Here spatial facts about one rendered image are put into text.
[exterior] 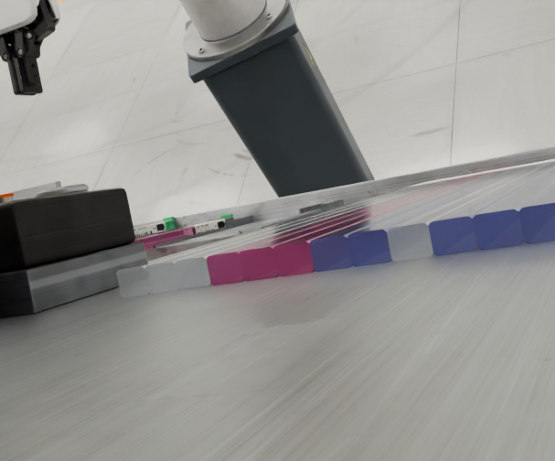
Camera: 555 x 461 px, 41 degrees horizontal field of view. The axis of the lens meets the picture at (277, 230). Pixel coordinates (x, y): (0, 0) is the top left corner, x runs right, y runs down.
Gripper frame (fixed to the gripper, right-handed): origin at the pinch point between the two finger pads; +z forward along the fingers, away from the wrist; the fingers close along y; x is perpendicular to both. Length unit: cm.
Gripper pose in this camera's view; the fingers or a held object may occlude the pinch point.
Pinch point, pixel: (25, 77)
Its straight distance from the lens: 93.9
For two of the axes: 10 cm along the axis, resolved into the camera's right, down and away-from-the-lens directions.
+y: -8.8, 1.4, 4.4
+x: -4.3, 1.3, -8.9
